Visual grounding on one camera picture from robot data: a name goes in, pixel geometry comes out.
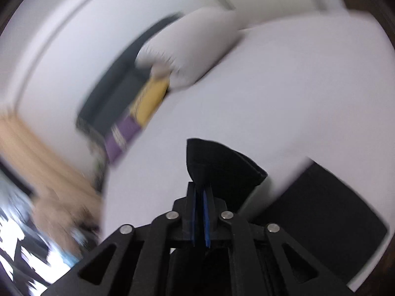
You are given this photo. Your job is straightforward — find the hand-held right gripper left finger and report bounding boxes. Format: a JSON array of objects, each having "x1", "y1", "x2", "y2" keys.
[{"x1": 40, "y1": 182, "x2": 201, "y2": 296}]

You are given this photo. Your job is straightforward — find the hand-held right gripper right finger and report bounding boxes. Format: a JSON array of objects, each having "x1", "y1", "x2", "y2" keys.
[{"x1": 202, "y1": 183, "x2": 355, "y2": 296}]

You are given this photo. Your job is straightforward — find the black pants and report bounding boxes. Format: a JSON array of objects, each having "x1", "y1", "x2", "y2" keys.
[{"x1": 187, "y1": 138, "x2": 388, "y2": 287}]

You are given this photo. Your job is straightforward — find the dark headboard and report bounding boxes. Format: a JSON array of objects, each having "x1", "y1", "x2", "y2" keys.
[{"x1": 77, "y1": 12, "x2": 182, "y2": 148}]

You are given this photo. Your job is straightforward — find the white bed sheet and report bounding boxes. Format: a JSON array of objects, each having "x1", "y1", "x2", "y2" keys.
[{"x1": 102, "y1": 9, "x2": 395, "y2": 290}]

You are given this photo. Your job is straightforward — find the white pillow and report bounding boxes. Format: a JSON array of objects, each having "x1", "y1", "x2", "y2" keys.
[{"x1": 135, "y1": 6, "x2": 244, "y2": 91}]

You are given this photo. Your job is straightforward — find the black and white patterned cloth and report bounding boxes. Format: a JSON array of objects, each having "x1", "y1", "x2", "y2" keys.
[{"x1": 0, "y1": 203, "x2": 78, "y2": 293}]

